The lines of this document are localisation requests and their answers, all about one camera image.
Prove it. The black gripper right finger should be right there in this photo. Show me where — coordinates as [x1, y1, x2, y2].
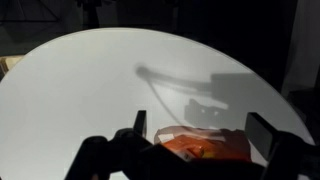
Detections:
[244, 112, 284, 162]

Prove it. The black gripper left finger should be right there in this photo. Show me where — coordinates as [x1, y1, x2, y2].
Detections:
[133, 109, 148, 138]

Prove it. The orange plastic bag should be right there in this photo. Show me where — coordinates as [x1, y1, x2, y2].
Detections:
[153, 125, 253, 163]

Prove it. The light wooden board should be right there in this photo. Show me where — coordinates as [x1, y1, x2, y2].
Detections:
[0, 54, 26, 79]

